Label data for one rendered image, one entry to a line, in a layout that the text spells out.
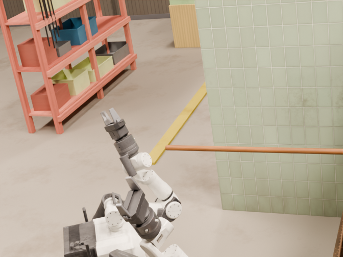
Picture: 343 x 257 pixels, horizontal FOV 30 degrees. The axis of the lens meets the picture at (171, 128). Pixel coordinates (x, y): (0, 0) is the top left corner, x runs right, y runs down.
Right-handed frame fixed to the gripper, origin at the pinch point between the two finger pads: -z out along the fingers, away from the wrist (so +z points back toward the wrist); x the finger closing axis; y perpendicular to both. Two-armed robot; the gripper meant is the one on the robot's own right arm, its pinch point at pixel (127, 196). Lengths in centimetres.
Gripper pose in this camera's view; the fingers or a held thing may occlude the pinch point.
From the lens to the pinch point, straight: 205.3
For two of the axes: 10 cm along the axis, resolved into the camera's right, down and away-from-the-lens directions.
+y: 8.9, -0.8, -4.4
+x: 2.4, -7.4, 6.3
